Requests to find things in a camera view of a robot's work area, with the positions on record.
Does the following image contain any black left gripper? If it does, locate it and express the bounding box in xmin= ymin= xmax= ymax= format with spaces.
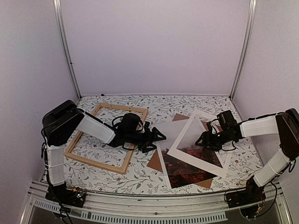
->
xmin=126 ymin=127 xmax=167 ymax=154

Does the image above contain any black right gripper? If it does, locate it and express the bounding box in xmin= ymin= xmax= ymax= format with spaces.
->
xmin=195 ymin=129 xmax=234 ymax=153

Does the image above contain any white mat board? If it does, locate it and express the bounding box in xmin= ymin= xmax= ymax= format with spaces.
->
xmin=167 ymin=110 xmax=232 ymax=178

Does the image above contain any red forest landscape photo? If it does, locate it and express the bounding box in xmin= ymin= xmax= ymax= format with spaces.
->
xmin=156 ymin=119 xmax=222 ymax=189

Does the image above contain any light wooden picture frame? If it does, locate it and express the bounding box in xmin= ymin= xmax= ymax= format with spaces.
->
xmin=64 ymin=103 xmax=149 ymax=175

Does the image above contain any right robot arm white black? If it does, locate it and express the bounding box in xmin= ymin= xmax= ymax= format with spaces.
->
xmin=195 ymin=108 xmax=299 ymax=203

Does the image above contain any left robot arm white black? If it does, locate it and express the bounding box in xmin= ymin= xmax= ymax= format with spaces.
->
xmin=41 ymin=100 xmax=166 ymax=203

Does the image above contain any brown backing board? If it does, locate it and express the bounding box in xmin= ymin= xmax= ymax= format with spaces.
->
xmin=147 ymin=113 xmax=213 ymax=189

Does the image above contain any floral patterned table mat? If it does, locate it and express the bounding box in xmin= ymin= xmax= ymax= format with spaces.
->
xmin=63 ymin=96 xmax=262 ymax=195

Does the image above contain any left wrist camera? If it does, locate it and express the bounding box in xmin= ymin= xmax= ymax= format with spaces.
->
xmin=119 ymin=113 xmax=149 ymax=132

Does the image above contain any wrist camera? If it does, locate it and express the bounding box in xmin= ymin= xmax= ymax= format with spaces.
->
xmin=119 ymin=113 xmax=149 ymax=132
xmin=217 ymin=110 xmax=237 ymax=130

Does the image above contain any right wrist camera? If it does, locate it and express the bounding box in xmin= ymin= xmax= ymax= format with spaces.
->
xmin=217 ymin=110 xmax=237 ymax=130

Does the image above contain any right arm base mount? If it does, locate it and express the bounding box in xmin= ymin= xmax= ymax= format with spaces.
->
xmin=224 ymin=177 xmax=266 ymax=219

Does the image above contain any aluminium front rail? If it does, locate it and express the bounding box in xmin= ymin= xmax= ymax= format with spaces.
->
xmin=20 ymin=181 xmax=293 ymax=224

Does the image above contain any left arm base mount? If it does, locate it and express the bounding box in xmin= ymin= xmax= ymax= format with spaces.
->
xmin=45 ymin=183 xmax=86 ymax=208

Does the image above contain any right aluminium corner post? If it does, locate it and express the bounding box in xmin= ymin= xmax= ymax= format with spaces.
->
xmin=229 ymin=0 xmax=257 ymax=101

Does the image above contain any aluminium corner post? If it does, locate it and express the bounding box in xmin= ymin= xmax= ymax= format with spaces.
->
xmin=229 ymin=0 xmax=257 ymax=101
xmin=53 ymin=0 xmax=82 ymax=99

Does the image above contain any left aluminium corner post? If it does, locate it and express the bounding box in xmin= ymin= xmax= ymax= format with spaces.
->
xmin=53 ymin=0 xmax=82 ymax=99

